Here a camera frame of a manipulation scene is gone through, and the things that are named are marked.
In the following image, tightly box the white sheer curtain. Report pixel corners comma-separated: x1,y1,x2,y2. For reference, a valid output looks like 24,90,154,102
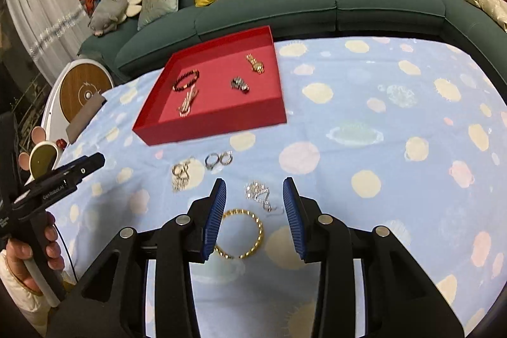
3,0,93,86

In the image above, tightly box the black cable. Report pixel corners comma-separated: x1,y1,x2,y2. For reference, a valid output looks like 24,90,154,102
53,223,78,285

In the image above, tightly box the silver rhinestone necklace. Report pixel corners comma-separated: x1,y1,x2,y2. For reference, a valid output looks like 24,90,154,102
244,181,286,213

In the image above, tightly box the gold twisted bangle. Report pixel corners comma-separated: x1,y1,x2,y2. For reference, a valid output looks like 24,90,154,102
213,208,265,260

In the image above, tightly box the dark silver brooch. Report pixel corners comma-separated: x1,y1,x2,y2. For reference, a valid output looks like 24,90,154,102
230,76,250,94

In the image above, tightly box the round white wooden device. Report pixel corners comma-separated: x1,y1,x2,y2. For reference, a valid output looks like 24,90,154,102
41,58,116,157

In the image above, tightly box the dark cabinet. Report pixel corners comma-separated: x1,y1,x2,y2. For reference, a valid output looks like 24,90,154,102
0,60,53,133

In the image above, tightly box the green sofa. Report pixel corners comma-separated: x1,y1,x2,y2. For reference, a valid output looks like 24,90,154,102
77,0,507,84

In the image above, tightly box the dark beaded bracelet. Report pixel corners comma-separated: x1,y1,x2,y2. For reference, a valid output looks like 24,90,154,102
172,69,200,92

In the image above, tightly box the grey pig plush toy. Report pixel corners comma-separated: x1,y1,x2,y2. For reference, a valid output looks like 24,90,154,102
87,0,130,38

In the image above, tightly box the cream satin cushion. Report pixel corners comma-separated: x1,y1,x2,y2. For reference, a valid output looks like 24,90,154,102
459,0,507,32

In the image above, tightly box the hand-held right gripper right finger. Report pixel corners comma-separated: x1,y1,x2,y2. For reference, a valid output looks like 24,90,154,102
281,176,465,338

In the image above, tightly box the red tray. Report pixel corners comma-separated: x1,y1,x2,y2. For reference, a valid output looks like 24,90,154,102
132,25,287,147

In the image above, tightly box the mouse-ear hand mirror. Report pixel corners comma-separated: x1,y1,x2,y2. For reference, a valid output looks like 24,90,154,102
17,126,62,181

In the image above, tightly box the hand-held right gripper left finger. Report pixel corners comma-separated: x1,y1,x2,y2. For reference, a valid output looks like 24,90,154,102
48,178,228,338

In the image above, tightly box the silver tassel earring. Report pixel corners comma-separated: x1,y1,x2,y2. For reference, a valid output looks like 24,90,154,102
170,158,195,193

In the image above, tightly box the blue dotted blanket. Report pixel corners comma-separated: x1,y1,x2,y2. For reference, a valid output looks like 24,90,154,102
40,37,507,338

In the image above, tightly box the gold watch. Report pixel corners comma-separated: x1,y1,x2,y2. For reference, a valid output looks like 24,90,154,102
245,53,266,75

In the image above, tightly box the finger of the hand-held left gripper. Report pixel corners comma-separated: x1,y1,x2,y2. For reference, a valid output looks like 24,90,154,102
51,153,107,185

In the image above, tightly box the person's left hand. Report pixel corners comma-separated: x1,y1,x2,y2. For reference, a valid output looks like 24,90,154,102
5,213,61,296

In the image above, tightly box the person's left forearm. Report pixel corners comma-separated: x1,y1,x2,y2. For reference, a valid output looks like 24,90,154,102
0,251,53,338

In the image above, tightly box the gold pearl hair clip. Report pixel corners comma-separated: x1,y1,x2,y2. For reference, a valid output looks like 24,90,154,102
177,86,200,118

